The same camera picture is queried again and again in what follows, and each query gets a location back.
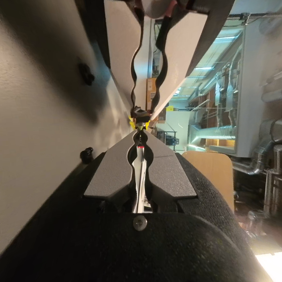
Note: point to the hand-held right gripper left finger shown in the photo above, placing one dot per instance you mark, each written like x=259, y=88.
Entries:
x=108, y=174

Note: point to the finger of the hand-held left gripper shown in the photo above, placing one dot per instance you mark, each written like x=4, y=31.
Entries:
x=185, y=44
x=123, y=44

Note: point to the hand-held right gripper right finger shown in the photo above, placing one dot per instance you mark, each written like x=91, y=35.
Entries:
x=174, y=176

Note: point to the small black lego piece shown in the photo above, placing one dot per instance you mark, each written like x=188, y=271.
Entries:
x=87, y=155
x=86, y=73

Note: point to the orange cardboard lego box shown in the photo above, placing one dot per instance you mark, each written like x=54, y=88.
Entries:
x=151, y=92

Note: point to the black red yellow lego model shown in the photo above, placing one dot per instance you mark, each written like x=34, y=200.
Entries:
x=141, y=116

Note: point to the silver ventilation duct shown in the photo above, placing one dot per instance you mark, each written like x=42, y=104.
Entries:
x=216, y=132

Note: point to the wooden board on white stand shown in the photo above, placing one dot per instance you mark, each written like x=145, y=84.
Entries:
x=209, y=176

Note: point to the person's left hand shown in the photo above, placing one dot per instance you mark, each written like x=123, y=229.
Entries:
x=170, y=8

